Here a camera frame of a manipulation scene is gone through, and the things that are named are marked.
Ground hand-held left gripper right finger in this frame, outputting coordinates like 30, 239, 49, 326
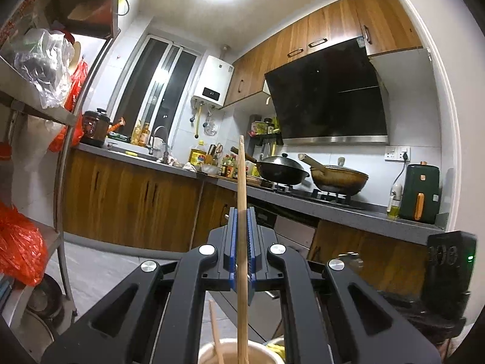
248, 207, 442, 364

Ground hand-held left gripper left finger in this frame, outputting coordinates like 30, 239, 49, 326
42, 207, 239, 364

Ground wooden chopstick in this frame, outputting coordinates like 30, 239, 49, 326
234, 135, 251, 364
209, 299, 225, 364

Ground cream ceramic utensil holder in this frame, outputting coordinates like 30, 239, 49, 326
197, 334, 286, 364

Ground built-in oven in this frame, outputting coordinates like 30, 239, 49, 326
212, 205, 319, 345

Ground gas stove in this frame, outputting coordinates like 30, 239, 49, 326
271, 182, 366, 210

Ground group of condiment bottles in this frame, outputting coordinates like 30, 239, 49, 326
218, 153, 243, 178

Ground black wok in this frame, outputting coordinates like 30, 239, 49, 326
231, 147, 311, 186

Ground green air fryer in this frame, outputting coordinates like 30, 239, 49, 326
400, 163, 441, 225

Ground small oil bottle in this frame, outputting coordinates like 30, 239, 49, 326
386, 183, 403, 219

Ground large cooking oil bottle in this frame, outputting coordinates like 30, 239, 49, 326
189, 140, 207, 166

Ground brown wok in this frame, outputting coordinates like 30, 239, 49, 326
298, 153, 370, 197

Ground wooden kitchen counter cabinets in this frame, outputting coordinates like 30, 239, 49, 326
62, 142, 447, 274

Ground metal kitchen faucet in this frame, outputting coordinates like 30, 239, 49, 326
152, 126, 170, 162

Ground white water heater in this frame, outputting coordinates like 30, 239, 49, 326
190, 56, 235, 110

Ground black range hood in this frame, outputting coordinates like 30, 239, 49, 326
264, 36, 391, 146

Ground metal shelf rack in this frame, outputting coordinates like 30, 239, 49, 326
0, 0, 122, 349

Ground kitchen window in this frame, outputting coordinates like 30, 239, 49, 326
113, 33, 202, 148

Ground dark pressure cooker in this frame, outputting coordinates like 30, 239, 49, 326
80, 108, 112, 148

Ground metal pot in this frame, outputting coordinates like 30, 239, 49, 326
25, 273, 64, 321

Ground red plastic bag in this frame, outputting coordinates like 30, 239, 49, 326
49, 59, 90, 153
0, 201, 49, 287

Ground wooden upper cabinets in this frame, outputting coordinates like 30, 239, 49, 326
223, 0, 424, 109

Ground clear plastic bag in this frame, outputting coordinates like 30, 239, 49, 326
8, 28, 75, 109

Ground wall spice rack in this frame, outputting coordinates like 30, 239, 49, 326
247, 115, 285, 148

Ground white wall socket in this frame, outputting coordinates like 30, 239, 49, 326
384, 146, 411, 162

